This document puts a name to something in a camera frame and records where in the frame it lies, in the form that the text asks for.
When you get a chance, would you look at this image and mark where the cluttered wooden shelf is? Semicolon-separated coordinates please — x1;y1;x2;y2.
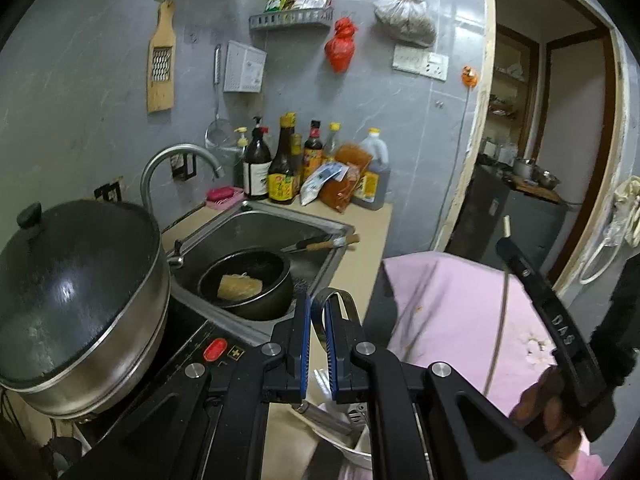
487;25;541;161

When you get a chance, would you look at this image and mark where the wooden board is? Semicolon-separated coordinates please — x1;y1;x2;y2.
505;175;571;206

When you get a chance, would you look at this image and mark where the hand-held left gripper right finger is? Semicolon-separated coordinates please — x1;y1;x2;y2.
312;300;576;480

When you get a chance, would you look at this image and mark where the pink soap dish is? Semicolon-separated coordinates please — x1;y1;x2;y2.
205;185;246;211

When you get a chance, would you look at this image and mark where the steel faucet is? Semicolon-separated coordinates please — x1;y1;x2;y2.
140;143;226;267

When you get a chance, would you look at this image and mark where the wooden grater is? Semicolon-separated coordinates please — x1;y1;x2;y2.
146;0;177;113

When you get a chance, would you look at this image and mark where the steel sink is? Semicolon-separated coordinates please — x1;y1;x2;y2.
167;200;356;346

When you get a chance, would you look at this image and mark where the grey plastic bag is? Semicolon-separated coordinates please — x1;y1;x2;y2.
372;0;437;48

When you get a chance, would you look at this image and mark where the large oil jug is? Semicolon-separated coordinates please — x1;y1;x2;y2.
350;127;392;211

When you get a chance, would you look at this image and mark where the white hanging cloth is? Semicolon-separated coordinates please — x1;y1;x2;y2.
607;175;640;248

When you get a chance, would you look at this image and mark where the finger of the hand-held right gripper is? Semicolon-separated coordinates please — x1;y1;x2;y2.
496;237;556;311

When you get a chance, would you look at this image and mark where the steel mesh skimmer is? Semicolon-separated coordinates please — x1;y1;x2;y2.
204;44;242;152

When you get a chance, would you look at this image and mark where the pale wooden door frame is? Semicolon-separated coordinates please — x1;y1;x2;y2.
442;0;640;301

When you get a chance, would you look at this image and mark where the thin dark cable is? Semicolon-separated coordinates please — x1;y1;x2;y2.
437;85;473;253

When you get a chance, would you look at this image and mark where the white cord loop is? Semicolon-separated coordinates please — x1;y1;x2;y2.
580;230;628;286

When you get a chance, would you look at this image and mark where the dark cabinet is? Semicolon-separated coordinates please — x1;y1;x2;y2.
445;162;571;281

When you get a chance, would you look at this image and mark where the clear bottle yellow cap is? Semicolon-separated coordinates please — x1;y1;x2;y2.
322;121;342;161

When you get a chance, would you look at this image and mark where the person's right hand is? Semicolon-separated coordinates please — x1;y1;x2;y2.
510;365;583;448

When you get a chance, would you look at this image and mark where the white wall switch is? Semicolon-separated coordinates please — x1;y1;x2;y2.
392;45;428;73

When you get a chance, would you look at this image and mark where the red label sauce bottle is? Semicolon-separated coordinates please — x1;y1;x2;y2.
301;119;325;176

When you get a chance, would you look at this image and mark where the orange brown packet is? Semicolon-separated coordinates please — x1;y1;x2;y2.
318;142;373;213

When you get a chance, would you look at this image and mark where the steel wok with dark lid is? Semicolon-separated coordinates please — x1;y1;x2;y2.
0;200;173;418

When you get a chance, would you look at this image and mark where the soy sauce bottle yellow label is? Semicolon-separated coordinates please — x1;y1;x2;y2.
267;112;301;206

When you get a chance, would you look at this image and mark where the wooden chopstick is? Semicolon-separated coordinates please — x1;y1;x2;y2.
489;215;513;393

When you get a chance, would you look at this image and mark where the white utensil holder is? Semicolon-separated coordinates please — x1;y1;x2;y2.
300;367;373;480

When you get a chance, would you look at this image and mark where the black pot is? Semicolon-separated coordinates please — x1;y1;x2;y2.
197;247;296;321

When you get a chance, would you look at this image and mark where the pink floral cloth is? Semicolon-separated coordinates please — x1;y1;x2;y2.
382;252;608;480

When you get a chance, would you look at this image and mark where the kitchen knife wooden handle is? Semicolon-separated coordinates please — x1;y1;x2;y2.
280;232;361;256

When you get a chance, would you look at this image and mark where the white wall box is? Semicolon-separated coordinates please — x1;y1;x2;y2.
223;40;267;93

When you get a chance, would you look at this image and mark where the small yellow pump bottle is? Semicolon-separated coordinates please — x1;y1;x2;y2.
232;126;251;188

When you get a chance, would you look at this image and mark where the yellow sponge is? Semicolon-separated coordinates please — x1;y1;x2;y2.
216;273;264;303

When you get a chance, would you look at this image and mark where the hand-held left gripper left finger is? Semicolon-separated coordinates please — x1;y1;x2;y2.
60;292;310;480

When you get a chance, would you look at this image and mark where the white blue packet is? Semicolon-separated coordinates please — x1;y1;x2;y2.
299;161;351;207

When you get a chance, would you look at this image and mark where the red plastic bag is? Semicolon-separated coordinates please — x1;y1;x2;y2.
324;16;362;73

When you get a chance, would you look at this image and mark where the grey wall shelf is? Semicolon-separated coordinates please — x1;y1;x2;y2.
249;7;334;31

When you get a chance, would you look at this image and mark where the black induction cooker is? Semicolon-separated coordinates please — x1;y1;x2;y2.
70;287;273;461

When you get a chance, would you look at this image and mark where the dark pump bottle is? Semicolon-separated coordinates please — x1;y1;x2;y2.
243;116;272;200

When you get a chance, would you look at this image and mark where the white wall socket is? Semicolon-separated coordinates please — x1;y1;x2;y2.
426;52;448;82

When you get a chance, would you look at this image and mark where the small yellow cap bottle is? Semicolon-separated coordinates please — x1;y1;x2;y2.
290;132;305;186

